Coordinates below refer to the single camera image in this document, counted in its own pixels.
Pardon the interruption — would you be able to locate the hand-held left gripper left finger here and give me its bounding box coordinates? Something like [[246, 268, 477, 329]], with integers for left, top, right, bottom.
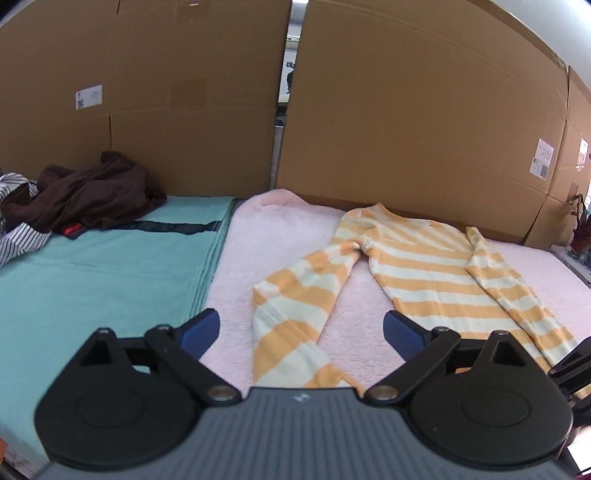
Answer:
[[78, 308, 241, 407]]

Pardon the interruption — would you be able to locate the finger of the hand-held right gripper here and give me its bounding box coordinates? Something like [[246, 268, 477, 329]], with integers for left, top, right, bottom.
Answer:
[[549, 337, 591, 380], [556, 367, 591, 409]]

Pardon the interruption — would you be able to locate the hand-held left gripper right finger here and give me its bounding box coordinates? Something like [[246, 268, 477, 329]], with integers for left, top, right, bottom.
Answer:
[[365, 310, 539, 407]]

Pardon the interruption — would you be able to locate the orange white striped garment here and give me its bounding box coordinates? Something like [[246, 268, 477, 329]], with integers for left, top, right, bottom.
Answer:
[[252, 203, 585, 402]]

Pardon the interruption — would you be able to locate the teal blanket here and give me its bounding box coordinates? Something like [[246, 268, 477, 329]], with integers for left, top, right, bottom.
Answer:
[[0, 194, 238, 462]]

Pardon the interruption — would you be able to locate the red feather decoration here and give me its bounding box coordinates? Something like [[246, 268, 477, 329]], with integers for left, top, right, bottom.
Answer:
[[568, 194, 591, 259]]

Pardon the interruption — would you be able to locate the pink fluffy blanket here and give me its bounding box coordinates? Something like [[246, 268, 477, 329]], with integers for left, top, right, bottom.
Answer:
[[196, 188, 591, 393]]

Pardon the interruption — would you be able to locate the small plain cardboard box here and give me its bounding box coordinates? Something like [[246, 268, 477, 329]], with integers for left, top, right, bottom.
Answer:
[[524, 194, 583, 252]]

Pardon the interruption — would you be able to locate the brown garment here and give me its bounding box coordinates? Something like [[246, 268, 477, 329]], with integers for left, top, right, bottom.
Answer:
[[0, 150, 168, 234]]

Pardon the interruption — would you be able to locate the navy white striped garment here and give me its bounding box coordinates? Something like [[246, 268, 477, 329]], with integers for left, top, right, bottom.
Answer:
[[0, 172, 52, 268]]

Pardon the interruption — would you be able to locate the large cardboard box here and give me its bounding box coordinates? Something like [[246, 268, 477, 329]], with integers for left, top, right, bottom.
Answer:
[[276, 0, 570, 245]]

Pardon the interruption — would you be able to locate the wide cardboard box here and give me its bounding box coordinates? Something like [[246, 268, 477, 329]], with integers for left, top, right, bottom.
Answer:
[[0, 0, 293, 199]]

